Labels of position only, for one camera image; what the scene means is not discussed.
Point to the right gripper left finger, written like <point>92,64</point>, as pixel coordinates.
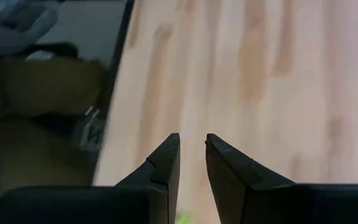
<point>163,174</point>

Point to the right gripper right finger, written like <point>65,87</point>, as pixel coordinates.
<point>228,180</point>

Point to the green toy spider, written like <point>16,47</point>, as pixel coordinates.
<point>185,219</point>

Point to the person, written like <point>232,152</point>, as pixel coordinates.
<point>48,87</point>

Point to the black aluminium table frame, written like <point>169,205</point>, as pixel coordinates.
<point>117,62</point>

